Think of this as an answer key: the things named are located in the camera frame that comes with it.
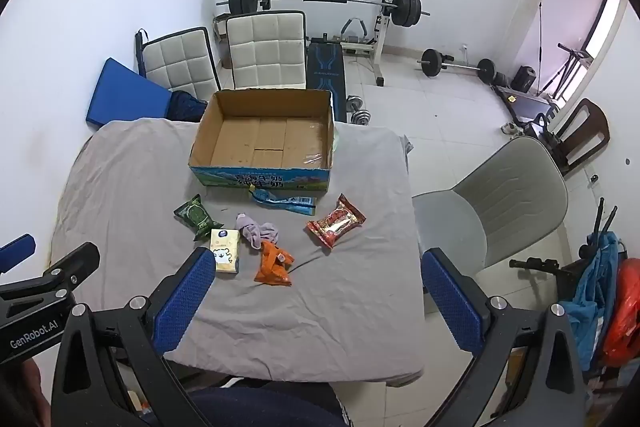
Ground black speaker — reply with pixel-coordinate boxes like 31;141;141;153
514;66;537;91

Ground green snack packet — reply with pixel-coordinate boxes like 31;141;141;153
173;194;224;242

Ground pale yellow tissue pack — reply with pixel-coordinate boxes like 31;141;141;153
209;228;241;274

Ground white barbell rack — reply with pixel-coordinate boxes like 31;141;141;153
257;0;403;86

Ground white quilted chair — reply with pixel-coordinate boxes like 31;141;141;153
140;27;222;102
225;10;307;92

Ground black padded bar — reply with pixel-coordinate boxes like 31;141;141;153
509;258;562;273

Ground person's dark blue clothing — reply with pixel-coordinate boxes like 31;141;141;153
187;382;351;427

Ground black and blue weight bench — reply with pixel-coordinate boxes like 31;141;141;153
306;36;347;124

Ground window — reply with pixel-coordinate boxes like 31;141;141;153
585;0;626;58

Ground blue folded mat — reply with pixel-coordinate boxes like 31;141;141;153
86;59;173;128

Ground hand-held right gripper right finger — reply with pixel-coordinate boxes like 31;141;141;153
421;248;587;427

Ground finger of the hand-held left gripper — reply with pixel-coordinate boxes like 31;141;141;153
0;242;101;308
0;233;37;275

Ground short barbell with black plates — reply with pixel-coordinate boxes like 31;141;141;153
417;49;497;85

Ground blue bag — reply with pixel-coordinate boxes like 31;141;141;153
559;232;628;373

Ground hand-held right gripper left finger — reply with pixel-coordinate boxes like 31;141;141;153
50;247;216;427

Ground long blue packet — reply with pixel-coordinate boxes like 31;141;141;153
248;188;318;215

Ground purple sock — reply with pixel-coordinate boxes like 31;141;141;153
236;213;282;251

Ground dark blue cloth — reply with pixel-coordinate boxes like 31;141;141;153
167;91;208;124

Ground red snack packet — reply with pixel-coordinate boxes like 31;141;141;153
306;193;367;250

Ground black treadmill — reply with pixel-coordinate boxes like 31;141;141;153
492;72;561;132

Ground brown wooden chair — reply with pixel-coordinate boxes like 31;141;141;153
547;98;611;178

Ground orange bag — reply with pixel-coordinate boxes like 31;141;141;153
600;258;640;368

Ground black rolled rod bag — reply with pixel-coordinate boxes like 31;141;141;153
133;28;151;78

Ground grey plastic chair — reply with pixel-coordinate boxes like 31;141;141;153
411;138;569;275

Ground printed cardboard box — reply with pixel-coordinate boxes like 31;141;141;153
188;89;335;194

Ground orange snack packet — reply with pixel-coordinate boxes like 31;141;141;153
254;240;295;285

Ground grey curved exercise handle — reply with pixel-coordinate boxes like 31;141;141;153
341;18;371;42

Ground black sticks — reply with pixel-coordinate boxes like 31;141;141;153
580;197;618;260

